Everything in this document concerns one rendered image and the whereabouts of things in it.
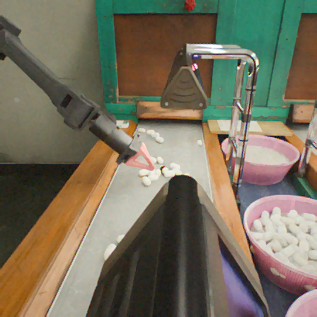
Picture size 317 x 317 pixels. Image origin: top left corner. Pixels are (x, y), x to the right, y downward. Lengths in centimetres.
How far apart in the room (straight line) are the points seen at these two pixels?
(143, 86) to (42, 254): 89
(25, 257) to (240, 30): 109
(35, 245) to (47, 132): 180
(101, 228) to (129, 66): 81
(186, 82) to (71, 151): 199
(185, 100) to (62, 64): 178
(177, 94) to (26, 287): 42
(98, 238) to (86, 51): 166
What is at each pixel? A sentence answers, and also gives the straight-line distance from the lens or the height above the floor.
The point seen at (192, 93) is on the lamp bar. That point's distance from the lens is 47.
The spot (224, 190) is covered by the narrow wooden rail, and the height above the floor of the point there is 76.
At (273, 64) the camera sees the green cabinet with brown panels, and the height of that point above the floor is 102.
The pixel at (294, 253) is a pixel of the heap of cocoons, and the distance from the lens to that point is 67.
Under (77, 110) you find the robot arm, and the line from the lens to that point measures 72.
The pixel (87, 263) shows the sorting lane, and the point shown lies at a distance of 60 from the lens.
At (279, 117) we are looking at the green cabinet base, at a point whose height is 80.
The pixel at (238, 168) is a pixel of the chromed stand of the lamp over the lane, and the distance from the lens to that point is 77.
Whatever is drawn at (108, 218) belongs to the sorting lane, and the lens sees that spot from 70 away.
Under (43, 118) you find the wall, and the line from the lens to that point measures 235.
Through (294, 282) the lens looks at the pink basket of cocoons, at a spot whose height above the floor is 72.
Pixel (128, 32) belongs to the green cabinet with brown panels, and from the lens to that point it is 127.
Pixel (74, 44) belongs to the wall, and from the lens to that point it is 215.
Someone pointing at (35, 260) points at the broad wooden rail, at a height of 76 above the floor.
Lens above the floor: 117
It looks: 26 degrees down
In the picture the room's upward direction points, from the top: straight up
